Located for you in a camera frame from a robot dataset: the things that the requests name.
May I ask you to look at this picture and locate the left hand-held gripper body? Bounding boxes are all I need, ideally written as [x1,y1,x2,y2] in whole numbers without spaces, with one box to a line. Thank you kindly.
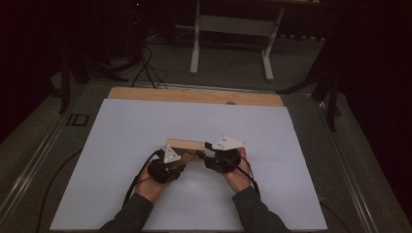
[147,144,187,185]

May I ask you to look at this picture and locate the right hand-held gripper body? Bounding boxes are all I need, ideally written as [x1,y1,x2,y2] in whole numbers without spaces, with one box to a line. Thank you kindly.
[203,135,247,175]

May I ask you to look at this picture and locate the small wooden block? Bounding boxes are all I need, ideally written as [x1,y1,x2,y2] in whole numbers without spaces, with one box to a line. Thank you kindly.
[164,138,208,163]

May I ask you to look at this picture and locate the person's left hand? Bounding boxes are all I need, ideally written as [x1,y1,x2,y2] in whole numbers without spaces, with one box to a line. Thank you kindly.
[133,163,170,205]

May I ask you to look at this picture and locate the person's right hand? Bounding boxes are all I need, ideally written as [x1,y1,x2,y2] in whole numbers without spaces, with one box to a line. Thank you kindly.
[223,147,255,195]

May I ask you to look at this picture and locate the white table mat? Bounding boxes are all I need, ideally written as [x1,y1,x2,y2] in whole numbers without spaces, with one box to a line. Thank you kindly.
[50,98,328,232]

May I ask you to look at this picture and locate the black tripod stand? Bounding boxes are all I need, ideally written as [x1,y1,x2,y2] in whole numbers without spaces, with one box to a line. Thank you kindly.
[276,64,343,132]

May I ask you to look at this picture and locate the left hand-held gripper cable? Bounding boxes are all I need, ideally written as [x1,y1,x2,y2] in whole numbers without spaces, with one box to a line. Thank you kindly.
[122,150,163,208]

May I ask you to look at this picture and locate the hand-held gripper cable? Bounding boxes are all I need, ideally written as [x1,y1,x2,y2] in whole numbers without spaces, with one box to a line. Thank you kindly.
[122,150,163,208]
[226,154,262,200]

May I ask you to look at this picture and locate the right hand-held gripper cable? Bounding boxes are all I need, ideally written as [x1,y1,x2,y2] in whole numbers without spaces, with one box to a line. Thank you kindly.
[226,154,262,200]

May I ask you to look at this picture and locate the black floor cables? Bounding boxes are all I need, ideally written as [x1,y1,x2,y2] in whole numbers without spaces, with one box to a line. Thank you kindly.
[130,43,170,90]

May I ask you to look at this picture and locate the black rectangular floor bracket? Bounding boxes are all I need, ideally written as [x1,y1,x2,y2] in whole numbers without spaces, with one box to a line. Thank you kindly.
[65,113,90,127]

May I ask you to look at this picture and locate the black floor cable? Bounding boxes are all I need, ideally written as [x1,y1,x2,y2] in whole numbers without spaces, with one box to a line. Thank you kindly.
[34,148,84,233]
[319,199,353,233]

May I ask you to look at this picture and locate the white metal desk frame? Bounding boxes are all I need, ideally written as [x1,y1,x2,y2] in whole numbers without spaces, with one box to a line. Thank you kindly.
[189,0,287,83]

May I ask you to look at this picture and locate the metal floor rail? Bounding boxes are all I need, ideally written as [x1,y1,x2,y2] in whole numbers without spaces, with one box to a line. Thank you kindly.
[315,100,380,233]
[0,96,79,217]

